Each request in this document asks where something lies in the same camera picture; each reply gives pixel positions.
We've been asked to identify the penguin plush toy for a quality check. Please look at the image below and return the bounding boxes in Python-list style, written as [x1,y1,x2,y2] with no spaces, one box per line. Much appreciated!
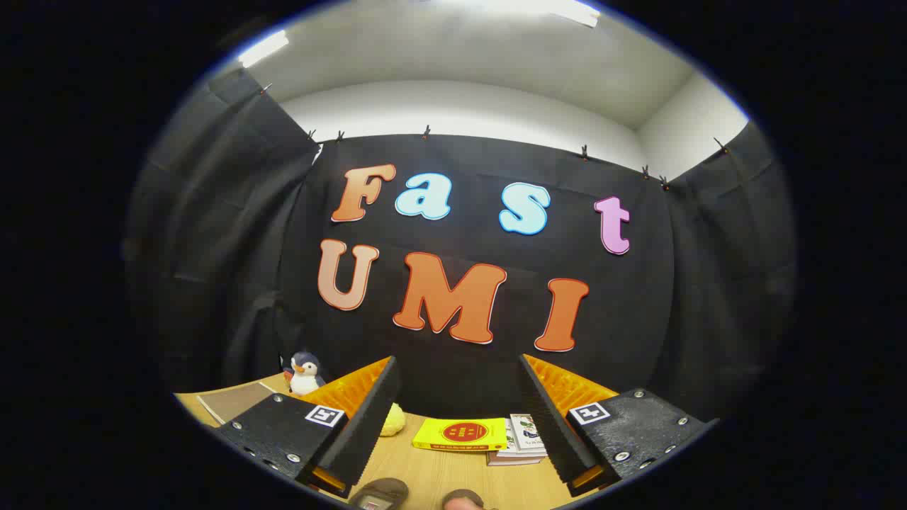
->
[282,351,327,396]

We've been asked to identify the yellow book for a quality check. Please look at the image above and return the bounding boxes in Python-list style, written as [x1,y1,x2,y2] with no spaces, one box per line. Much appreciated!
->
[412,417,509,453]

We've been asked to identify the brown fabric storage box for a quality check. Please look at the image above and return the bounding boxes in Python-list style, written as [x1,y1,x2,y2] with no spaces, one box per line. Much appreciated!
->
[196,382,278,426]

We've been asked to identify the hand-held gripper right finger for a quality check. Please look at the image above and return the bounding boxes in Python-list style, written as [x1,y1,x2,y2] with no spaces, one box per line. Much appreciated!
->
[517,353,719,499]

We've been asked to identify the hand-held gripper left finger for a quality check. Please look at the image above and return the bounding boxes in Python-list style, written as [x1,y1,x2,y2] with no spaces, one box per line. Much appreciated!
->
[215,356,402,499]

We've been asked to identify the row of small cloth clips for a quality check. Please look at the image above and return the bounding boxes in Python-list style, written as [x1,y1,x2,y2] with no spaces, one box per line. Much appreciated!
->
[259,83,731,192]

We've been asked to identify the ceiling light panel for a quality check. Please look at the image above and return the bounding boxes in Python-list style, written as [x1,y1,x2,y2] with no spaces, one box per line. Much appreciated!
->
[237,30,290,69]
[546,0,602,28]

